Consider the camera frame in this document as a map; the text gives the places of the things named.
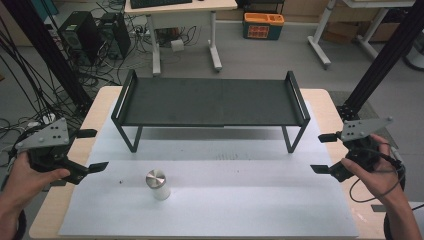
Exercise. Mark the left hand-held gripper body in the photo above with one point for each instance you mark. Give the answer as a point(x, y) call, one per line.
point(43, 136)

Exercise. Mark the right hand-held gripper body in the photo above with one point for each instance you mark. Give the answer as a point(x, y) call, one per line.
point(361, 128)

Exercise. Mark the white cup with steel lid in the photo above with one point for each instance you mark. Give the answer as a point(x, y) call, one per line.
point(159, 188)

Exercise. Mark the black metal shelf rack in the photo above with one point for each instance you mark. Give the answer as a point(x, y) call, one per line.
point(210, 100)

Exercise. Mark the person's left hand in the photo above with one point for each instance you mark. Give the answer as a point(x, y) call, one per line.
point(26, 180)

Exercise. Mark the person's right hand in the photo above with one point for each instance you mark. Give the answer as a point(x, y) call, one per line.
point(383, 180)

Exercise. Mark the white power strip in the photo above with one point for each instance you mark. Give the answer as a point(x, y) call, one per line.
point(46, 119)

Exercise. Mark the dark tape strip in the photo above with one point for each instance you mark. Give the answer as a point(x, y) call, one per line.
point(378, 208)

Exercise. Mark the black computer tower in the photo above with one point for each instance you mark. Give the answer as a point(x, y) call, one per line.
point(115, 35)
point(80, 36)

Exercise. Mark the cardboard boxes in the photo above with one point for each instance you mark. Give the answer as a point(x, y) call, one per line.
point(380, 31)

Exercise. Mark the white foam mat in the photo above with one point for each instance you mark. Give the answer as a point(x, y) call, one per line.
point(216, 206)

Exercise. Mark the small white box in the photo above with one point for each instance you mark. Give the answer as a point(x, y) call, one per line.
point(177, 45)

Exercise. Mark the orange and green toolbox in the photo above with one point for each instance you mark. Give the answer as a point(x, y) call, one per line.
point(262, 28)

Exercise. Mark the black keyboard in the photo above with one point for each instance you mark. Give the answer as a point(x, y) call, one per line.
point(160, 3)

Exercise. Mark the white desk with wooden top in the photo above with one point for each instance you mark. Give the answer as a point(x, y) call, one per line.
point(186, 16)

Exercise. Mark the black metal frame post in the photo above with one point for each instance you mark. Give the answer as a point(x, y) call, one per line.
point(383, 66)
point(50, 56)

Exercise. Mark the white desk frame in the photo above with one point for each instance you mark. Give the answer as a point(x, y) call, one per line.
point(321, 40)

